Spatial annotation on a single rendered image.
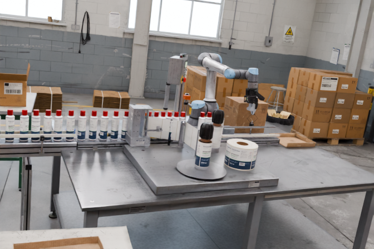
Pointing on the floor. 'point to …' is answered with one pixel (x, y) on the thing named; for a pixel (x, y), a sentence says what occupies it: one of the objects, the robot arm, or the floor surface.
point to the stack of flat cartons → (47, 98)
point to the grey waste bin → (283, 127)
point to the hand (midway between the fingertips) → (253, 113)
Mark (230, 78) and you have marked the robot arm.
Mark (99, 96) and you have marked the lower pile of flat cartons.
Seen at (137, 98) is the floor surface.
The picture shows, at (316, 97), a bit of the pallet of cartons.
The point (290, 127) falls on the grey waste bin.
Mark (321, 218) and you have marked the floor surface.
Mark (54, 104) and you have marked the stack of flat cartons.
